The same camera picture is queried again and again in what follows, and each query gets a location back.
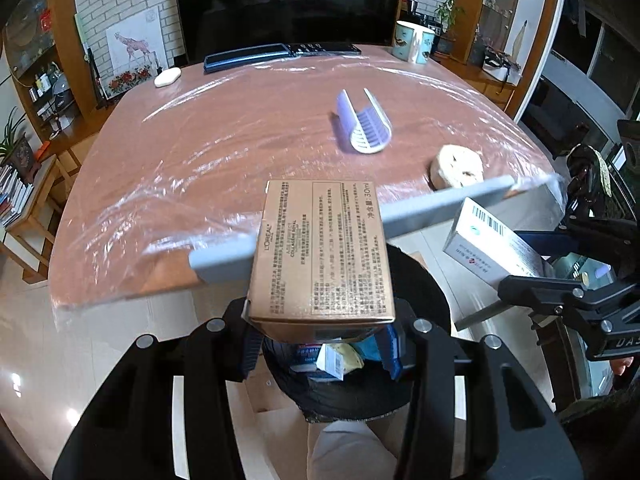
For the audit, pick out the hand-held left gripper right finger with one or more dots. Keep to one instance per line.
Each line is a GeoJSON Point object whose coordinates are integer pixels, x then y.
{"type": "Point", "coordinates": [393, 357]}

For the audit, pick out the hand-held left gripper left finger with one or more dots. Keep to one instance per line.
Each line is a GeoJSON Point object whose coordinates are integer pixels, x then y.
{"type": "Point", "coordinates": [248, 355]}

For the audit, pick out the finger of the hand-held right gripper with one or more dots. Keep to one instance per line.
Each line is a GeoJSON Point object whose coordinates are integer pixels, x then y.
{"type": "Point", "coordinates": [590, 230]}
{"type": "Point", "coordinates": [550, 292]}

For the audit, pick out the blue cloth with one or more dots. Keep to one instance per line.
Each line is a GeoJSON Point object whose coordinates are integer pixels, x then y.
{"type": "Point", "coordinates": [371, 347]}

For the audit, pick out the yellow cloth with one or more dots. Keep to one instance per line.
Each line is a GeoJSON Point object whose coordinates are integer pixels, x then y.
{"type": "Point", "coordinates": [350, 358]}

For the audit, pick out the black trash bin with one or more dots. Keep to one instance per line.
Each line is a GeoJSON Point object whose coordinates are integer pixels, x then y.
{"type": "Point", "coordinates": [350, 397]}

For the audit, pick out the white printed carton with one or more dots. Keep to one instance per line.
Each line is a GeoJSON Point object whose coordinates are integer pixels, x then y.
{"type": "Point", "coordinates": [480, 245]}

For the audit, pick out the gold printed carton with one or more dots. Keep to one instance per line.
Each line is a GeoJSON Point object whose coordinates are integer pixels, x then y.
{"type": "Point", "coordinates": [320, 250]}

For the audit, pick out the person's right forearm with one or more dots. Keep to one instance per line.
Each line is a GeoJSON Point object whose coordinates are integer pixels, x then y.
{"type": "Point", "coordinates": [605, 410]}

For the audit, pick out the person's right hand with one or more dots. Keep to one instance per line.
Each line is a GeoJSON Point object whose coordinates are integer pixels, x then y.
{"type": "Point", "coordinates": [621, 366]}

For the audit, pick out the white blue carton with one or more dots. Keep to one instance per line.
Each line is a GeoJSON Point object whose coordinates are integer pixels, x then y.
{"type": "Point", "coordinates": [306, 355]}

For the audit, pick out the small white box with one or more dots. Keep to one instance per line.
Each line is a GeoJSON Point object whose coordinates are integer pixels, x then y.
{"type": "Point", "coordinates": [331, 364]}

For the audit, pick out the grey flat board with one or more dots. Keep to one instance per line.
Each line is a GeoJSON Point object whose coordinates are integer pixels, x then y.
{"type": "Point", "coordinates": [225, 260]}

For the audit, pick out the person's beige trouser leg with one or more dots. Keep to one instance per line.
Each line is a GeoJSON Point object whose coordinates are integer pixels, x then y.
{"type": "Point", "coordinates": [345, 455]}

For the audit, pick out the clear plastic table cover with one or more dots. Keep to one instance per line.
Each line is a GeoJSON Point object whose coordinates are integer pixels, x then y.
{"type": "Point", "coordinates": [200, 160]}

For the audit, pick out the wooden display cabinet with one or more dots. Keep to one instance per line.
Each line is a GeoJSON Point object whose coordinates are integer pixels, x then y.
{"type": "Point", "coordinates": [542, 25]}
{"type": "Point", "coordinates": [62, 35]}

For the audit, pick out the purple hair roller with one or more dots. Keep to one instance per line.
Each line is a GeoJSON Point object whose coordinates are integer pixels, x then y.
{"type": "Point", "coordinates": [370, 135]}

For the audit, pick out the small potted plant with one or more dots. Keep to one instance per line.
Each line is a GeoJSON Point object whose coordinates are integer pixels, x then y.
{"type": "Point", "coordinates": [447, 15]}

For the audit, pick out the teal printed mug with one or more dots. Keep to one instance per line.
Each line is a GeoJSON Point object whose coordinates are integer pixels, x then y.
{"type": "Point", "coordinates": [410, 42]}

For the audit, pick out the low wooden side table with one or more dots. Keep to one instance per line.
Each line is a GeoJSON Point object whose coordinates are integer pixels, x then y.
{"type": "Point", "coordinates": [65, 160]}

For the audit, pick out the row of books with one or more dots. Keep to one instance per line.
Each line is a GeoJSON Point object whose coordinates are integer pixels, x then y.
{"type": "Point", "coordinates": [12, 195]}

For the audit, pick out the dark blue flat case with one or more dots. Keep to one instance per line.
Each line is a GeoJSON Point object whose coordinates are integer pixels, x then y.
{"type": "Point", "coordinates": [245, 57]}

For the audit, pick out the red flower picture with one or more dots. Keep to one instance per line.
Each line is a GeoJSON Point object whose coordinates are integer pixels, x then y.
{"type": "Point", "coordinates": [125, 81]}

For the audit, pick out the potted plant with long leaves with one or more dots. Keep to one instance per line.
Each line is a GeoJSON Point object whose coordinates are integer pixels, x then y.
{"type": "Point", "coordinates": [20, 152]}

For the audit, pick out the black keyboard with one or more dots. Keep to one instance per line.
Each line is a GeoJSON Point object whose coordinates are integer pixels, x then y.
{"type": "Point", "coordinates": [325, 49]}

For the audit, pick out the giraffe picture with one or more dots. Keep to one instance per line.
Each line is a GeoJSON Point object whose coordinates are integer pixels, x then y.
{"type": "Point", "coordinates": [132, 45]}

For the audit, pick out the black television screen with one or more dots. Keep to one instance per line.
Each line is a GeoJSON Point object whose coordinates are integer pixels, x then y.
{"type": "Point", "coordinates": [300, 5]}

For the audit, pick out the round framed wall plaque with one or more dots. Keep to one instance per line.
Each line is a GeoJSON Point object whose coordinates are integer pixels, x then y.
{"type": "Point", "coordinates": [27, 35]}

